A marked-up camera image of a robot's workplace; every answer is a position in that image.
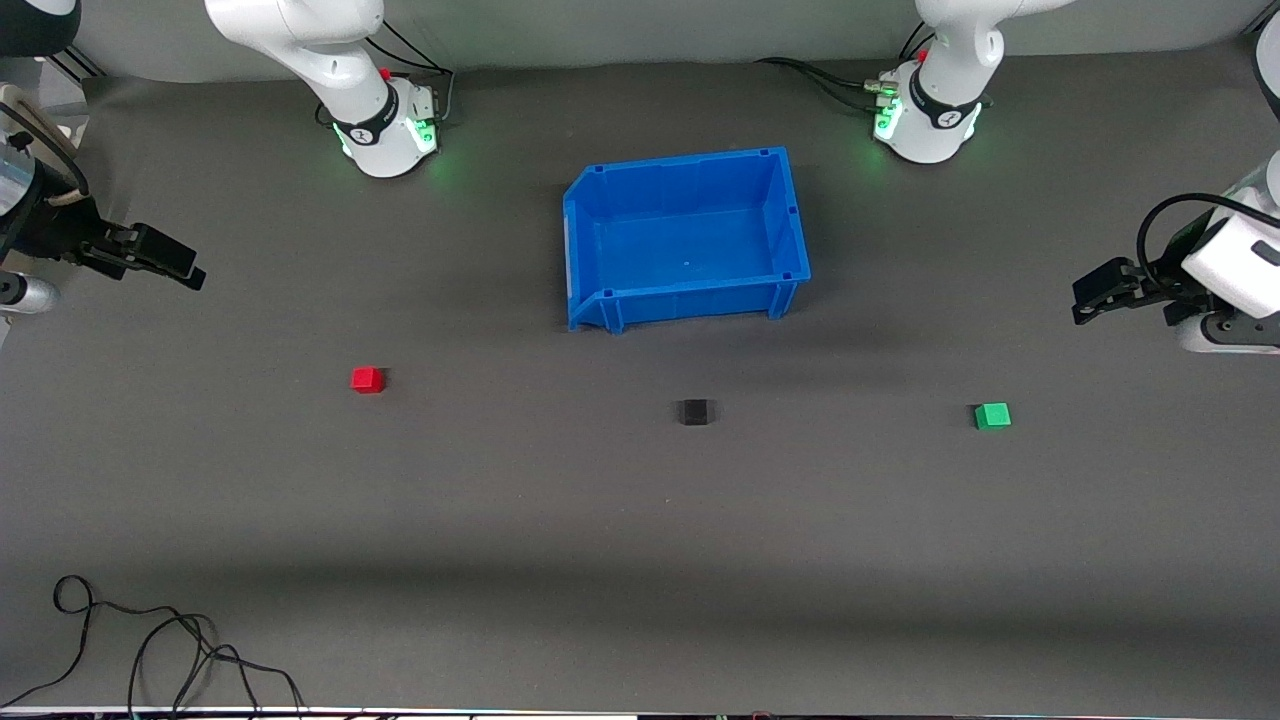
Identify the small red cube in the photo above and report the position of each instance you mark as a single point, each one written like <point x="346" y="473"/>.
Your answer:
<point x="367" y="380"/>

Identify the small black cube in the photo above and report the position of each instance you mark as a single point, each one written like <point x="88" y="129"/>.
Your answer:
<point x="693" y="412"/>

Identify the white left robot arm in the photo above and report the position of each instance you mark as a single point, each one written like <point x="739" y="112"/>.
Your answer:
<point x="950" y="50"/>

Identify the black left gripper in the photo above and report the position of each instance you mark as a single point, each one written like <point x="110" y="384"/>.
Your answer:
<point x="1160" y="285"/>

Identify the blue plastic storage bin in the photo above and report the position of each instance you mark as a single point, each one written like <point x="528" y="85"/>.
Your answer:
<point x="690" y="250"/>

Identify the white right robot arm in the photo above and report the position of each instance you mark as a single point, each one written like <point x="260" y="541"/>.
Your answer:
<point x="330" y="60"/>

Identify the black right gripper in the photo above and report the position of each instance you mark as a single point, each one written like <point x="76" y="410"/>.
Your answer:
<point x="48" y="230"/>

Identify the small green cube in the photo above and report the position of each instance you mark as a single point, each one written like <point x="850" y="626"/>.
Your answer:
<point x="992" y="416"/>

